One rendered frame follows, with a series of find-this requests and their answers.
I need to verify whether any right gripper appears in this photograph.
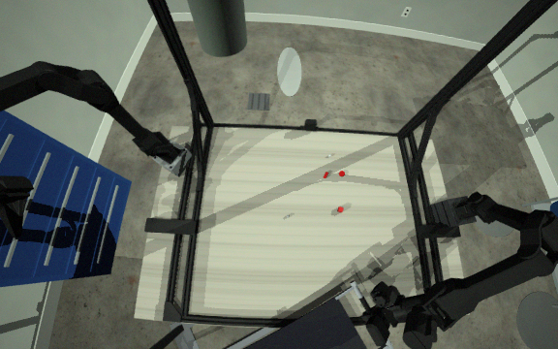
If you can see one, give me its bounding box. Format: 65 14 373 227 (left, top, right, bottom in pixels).
0 175 34 238

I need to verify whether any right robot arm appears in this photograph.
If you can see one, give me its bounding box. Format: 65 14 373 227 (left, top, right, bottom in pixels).
0 61 181 164

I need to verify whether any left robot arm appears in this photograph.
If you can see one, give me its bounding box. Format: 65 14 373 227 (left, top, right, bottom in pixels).
371 192 558 349

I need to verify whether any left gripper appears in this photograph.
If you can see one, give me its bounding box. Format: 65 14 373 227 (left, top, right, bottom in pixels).
360 285 408 346

